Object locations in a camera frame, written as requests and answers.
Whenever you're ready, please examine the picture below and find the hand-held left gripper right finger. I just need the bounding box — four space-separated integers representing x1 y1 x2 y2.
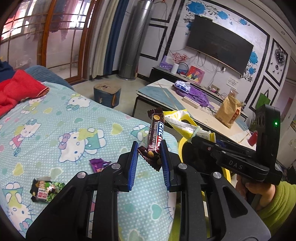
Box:
160 140 271 241

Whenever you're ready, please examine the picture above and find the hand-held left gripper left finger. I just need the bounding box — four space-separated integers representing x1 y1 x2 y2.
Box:
25 140 139 241

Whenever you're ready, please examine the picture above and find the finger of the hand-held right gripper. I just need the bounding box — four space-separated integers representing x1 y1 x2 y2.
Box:
215 138 258 155
191 135 270 179

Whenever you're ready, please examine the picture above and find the yellow trash bin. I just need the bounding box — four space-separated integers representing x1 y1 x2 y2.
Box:
178 136 233 239

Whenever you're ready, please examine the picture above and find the brown chocolate bar wrapper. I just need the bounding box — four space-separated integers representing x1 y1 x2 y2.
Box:
137 108 166 172

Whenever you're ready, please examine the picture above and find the yellow white snack wrapper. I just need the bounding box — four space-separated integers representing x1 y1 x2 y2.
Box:
163 109 217 143

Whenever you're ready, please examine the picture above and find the person's right forearm green sleeve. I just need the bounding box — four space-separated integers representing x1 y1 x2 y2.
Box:
256 181 296 235

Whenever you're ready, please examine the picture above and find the person's right hand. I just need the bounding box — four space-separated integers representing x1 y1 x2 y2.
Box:
236 174 277 210

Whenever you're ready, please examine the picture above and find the red cup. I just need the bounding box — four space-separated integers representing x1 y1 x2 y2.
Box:
248 132 258 147

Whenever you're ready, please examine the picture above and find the shiny purple candy wrapper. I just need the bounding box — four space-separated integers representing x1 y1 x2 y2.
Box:
89 158 112 173

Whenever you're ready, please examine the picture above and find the brown paper bag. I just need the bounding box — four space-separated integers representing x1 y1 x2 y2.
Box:
215 90 243 129

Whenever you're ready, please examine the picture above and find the green tote bag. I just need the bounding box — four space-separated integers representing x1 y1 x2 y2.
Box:
255 89 270 111

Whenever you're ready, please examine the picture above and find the purple plastic bag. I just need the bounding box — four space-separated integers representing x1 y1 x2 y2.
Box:
177 85 216 107

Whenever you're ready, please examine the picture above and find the white power strip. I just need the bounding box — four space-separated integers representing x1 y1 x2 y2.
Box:
182 96 201 108

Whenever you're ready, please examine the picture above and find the coffee table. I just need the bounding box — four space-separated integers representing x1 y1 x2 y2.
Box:
134 78 258 149

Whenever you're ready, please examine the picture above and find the blue fabric stool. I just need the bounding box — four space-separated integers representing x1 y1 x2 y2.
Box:
93 82 122 108

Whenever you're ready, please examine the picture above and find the cartoon cat printed blanket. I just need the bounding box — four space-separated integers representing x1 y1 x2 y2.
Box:
0 81 184 240

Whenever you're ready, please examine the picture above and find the blue white tissue pack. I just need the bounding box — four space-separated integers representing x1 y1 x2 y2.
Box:
174 80 191 91

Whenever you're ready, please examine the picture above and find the red framed picture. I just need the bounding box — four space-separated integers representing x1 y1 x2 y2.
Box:
186 65 206 83

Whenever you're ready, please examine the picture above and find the green black snack packet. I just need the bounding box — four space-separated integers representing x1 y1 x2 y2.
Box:
31 178 65 204

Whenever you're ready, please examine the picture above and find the purple box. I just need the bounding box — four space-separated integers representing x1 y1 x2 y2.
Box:
160 55 174 70

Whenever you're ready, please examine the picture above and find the grey standing air conditioner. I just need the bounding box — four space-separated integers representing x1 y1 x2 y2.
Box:
117 0 156 80

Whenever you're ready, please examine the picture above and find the white curtain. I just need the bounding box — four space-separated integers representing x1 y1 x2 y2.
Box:
91 0 123 80

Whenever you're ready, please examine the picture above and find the blue curtain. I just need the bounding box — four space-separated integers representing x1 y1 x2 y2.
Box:
103 0 137 76

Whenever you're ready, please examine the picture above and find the red cloth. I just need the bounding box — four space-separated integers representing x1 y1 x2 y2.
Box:
0 70 50 117

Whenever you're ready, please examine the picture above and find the wooden framed glass door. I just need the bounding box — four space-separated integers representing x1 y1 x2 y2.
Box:
0 0 102 84

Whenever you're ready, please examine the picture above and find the white paper wall note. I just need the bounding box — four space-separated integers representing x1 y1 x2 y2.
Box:
227 77 239 90

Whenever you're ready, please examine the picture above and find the black wall clock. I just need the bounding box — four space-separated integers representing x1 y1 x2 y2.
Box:
272 48 286 69

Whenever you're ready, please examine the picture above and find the round decorative frame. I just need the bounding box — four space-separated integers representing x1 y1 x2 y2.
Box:
179 62 189 77

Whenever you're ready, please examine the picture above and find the black wall television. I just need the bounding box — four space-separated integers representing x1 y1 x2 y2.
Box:
186 15 254 76

